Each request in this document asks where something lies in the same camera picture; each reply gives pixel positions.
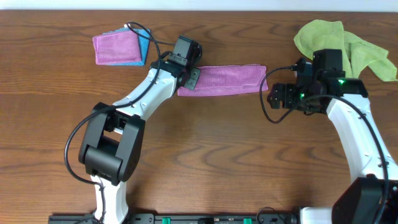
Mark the left black cable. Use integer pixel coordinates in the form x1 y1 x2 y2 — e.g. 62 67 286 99
63 21 177 224

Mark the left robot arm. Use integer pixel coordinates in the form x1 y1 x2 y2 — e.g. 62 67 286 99
78 36 202 223

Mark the purple microfiber cloth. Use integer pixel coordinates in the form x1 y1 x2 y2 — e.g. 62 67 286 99
177 64 267 97

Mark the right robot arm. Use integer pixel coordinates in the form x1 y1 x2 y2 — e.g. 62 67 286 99
260 49 397 223

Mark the black cable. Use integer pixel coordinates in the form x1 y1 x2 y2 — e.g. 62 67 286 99
259 65 390 224
63 21 177 224

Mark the green microfiber cloth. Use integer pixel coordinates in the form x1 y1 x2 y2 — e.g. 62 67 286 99
294 19 397 82

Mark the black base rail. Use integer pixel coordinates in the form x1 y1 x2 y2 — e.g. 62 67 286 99
48 212 302 224

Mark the folded blue cloth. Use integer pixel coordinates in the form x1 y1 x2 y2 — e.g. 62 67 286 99
111 29 149 66

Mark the right black cable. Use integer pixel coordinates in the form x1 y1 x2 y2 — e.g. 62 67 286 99
259 65 390 224

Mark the folded purple cloth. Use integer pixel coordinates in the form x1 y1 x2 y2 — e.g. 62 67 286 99
93 31 142 65

